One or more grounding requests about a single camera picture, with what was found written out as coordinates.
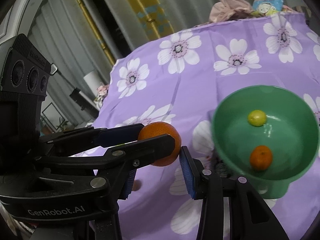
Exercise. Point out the yellow cherry tomato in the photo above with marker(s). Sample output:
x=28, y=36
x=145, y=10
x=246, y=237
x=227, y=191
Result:
x=137, y=184

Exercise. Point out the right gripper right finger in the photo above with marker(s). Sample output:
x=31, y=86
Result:
x=197, y=183

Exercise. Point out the green plastic bowl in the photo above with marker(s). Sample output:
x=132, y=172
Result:
x=291, y=132

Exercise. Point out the green tomato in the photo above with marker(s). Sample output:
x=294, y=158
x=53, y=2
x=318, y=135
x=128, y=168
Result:
x=257, y=118

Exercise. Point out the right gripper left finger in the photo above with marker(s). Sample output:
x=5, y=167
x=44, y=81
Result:
x=128, y=186

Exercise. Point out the orange tangerine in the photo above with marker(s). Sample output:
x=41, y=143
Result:
x=167, y=144
x=261, y=158

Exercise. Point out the yellow patterned curtain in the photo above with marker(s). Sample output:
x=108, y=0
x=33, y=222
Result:
x=152, y=18

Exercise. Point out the potted plant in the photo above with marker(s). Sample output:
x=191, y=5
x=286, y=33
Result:
x=63, y=125

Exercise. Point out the black light stand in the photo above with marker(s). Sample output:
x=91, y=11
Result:
x=77, y=95

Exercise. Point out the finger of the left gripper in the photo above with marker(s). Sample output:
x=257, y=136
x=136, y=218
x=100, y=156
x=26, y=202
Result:
x=118, y=135
x=127, y=157

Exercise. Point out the pink cloth pile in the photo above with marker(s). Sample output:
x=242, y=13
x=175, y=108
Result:
x=228, y=10

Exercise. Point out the white paper roll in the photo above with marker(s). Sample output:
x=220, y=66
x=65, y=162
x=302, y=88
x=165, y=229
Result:
x=93, y=81

